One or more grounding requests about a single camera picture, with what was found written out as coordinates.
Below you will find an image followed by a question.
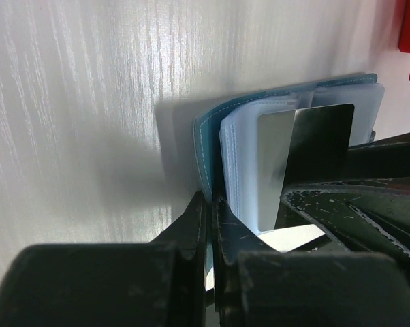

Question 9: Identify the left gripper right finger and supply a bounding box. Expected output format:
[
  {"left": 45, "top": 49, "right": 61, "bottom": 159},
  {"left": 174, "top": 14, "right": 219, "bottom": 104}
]
[{"left": 213, "top": 199, "right": 410, "bottom": 326}]

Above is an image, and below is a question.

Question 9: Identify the blue leather card holder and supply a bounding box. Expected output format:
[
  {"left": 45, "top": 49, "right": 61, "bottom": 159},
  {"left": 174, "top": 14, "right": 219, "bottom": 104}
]
[{"left": 193, "top": 73, "right": 385, "bottom": 235}]

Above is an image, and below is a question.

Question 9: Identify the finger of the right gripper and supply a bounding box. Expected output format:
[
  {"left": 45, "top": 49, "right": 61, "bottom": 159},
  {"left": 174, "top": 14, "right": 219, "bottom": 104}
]
[
  {"left": 281, "top": 178, "right": 410, "bottom": 265},
  {"left": 344, "top": 132, "right": 410, "bottom": 180}
]

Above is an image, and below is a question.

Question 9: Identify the black glossy card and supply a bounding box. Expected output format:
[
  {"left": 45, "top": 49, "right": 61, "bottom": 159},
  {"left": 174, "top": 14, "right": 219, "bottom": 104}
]
[{"left": 257, "top": 104, "right": 354, "bottom": 231}]

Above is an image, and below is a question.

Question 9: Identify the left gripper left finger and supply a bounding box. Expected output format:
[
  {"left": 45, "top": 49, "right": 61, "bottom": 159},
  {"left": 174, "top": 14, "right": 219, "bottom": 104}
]
[{"left": 0, "top": 192, "right": 207, "bottom": 326}]

